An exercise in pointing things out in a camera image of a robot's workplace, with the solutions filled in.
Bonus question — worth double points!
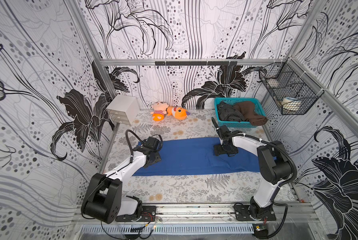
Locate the blue long pants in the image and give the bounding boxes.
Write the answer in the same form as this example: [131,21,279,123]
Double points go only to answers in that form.
[133,138,260,177]

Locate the orange fish plush toy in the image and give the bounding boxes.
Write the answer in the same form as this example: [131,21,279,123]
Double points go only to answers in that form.
[167,106,191,120]

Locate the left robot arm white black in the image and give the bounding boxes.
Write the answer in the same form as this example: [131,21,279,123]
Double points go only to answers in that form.
[80,135,163,224]

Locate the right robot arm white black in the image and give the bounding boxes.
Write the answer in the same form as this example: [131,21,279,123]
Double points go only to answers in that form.
[213,123,297,221]

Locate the dark grey folded garment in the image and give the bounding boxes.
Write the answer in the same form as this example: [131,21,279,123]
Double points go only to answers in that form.
[217,101,245,123]

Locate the pink pig plush toy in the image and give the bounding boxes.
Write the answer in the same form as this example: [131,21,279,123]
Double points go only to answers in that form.
[151,102,169,122]

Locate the brown folded garment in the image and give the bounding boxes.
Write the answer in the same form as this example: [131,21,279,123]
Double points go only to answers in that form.
[233,101,268,126]

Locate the white mini drawer cabinet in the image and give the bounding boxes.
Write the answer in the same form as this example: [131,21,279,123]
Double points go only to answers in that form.
[107,95,140,125]

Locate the teal plastic basket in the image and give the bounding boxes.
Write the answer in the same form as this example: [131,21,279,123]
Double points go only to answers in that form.
[214,98,268,129]

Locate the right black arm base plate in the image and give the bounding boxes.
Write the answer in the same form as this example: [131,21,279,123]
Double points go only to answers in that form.
[233,203,276,222]

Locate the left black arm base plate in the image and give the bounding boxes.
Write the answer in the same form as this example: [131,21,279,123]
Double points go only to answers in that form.
[116,206,157,223]

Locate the aluminium front rail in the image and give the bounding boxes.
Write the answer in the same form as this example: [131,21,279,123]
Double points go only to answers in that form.
[72,203,319,225]

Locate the white item in wire basket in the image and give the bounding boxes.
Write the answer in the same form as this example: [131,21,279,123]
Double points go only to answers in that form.
[281,97,302,112]

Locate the white slotted cable duct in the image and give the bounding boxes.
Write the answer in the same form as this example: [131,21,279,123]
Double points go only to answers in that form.
[81,224,254,235]

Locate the black wire wall basket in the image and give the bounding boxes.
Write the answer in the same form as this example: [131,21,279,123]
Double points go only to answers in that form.
[259,60,325,115]

